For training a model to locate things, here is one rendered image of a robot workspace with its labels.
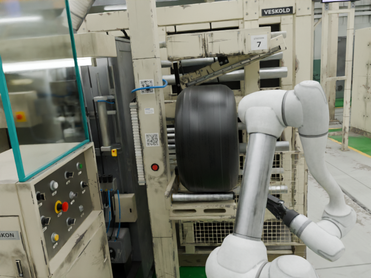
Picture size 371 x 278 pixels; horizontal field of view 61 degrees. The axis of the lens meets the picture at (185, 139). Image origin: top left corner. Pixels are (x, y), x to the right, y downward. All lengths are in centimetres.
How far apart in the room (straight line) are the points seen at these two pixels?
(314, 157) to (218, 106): 54
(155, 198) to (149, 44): 85
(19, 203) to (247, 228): 79
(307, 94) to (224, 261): 63
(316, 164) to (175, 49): 109
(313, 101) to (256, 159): 27
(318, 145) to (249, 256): 45
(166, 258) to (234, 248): 96
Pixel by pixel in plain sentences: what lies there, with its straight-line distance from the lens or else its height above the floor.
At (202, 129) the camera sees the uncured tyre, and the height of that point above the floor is 130.
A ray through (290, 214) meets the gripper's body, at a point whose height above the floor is 96.
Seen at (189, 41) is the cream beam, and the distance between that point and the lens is 192.
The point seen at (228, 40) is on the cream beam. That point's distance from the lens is 192.
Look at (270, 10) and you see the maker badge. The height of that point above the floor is 190.
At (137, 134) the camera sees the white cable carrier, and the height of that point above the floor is 125.
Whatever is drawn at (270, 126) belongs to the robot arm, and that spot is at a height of 137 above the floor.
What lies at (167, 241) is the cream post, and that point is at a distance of 198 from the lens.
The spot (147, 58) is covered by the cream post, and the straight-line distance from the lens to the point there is 169.
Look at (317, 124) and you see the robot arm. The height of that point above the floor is 138.
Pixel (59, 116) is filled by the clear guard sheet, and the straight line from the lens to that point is 142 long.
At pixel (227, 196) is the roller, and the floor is 91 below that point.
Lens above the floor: 162
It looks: 14 degrees down
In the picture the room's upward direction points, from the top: 4 degrees counter-clockwise
